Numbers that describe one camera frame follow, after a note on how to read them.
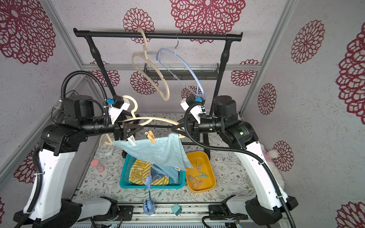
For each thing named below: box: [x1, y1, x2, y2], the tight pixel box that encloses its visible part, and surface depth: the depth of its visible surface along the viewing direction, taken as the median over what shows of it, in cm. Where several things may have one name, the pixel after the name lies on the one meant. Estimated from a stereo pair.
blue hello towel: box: [150, 163, 170, 181], surface depth 83 cm
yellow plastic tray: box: [185, 151, 217, 193], surface depth 87 cm
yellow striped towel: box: [128, 159, 170, 186], surface depth 85 cm
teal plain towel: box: [112, 133, 194, 171], surface depth 60 cm
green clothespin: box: [194, 171, 209, 179], surface depth 87 cm
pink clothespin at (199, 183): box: [193, 180, 203, 191], surface depth 85 cm
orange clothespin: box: [144, 130, 157, 144], surface depth 55 cm
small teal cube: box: [171, 203, 183, 217], surface depth 76 cm
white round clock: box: [99, 143, 115, 157], surface depth 97 cm
